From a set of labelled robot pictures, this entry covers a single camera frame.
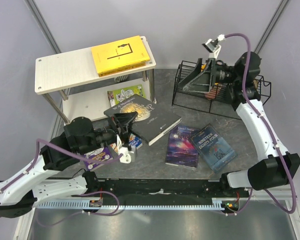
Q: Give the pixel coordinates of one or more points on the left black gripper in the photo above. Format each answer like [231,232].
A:
[124,120]

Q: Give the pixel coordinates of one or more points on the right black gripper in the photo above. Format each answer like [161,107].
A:
[199,81]

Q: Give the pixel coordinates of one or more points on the green cartoon book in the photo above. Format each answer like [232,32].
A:
[118,95]

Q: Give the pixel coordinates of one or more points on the black moon and sixpence book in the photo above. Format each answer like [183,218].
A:
[152,122]

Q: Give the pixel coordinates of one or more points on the yellow hardcover book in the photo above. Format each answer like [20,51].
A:
[119,54]

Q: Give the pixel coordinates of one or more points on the purple robinson crusoe book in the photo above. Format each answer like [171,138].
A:
[180,151]

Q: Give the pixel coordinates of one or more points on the blue grey bottom book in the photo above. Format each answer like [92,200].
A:
[213,148]

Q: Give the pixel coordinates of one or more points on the blue paperback book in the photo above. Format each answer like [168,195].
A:
[119,70]

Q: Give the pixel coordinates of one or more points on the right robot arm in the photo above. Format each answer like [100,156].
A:
[276,166]

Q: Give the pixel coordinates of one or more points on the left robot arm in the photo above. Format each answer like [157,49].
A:
[25,190]

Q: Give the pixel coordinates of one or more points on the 91-storey treehouse book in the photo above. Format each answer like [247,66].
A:
[134,141]

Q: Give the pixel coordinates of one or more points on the purple paperback book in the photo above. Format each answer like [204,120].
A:
[99,155]

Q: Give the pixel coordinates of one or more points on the white coiled object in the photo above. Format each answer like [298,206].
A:
[121,78]

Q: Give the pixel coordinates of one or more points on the white two-tier shelf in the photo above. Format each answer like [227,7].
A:
[55,73]

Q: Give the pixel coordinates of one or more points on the black wire dish rack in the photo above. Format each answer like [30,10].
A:
[218,107]

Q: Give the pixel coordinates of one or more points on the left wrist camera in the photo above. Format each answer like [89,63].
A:
[126,156]

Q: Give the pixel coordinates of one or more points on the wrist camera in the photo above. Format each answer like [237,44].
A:
[213,46]
[126,156]

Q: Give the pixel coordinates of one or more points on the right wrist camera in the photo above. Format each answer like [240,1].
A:
[213,46]

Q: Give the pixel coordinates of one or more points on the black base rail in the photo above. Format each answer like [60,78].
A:
[123,187]

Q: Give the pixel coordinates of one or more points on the slotted cable duct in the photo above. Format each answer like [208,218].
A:
[134,202]

